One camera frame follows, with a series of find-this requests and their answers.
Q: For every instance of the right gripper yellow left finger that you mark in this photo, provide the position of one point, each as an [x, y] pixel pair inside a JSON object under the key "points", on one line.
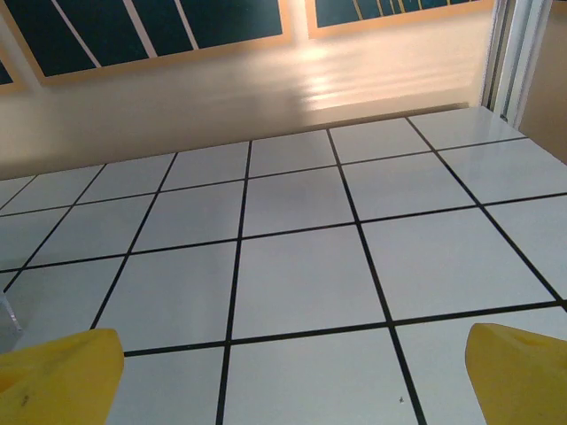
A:
{"points": [[57, 380]]}

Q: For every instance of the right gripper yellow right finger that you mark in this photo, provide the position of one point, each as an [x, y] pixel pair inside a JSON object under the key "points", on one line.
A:
{"points": [[518, 380]]}

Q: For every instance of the aluminium corner post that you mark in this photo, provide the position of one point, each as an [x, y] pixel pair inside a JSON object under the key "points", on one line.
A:
{"points": [[509, 57]]}

